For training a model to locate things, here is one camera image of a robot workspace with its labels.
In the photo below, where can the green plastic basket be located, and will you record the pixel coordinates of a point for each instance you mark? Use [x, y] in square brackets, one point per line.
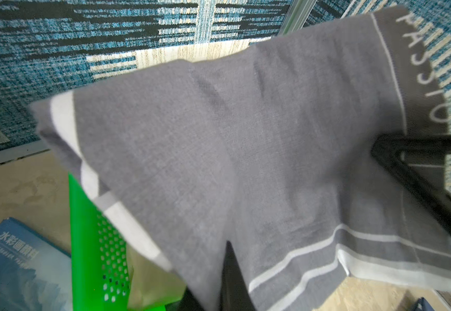
[100, 278]

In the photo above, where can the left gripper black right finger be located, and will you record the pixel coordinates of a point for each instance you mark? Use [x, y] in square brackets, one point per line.
[387, 150]

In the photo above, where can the grey striped pillowcase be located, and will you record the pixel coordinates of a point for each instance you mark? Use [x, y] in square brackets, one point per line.
[267, 149]

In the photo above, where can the navy blue pillowcase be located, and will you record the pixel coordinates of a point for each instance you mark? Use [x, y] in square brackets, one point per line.
[422, 305]

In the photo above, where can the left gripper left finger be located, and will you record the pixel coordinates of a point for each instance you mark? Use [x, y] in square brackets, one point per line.
[233, 293]

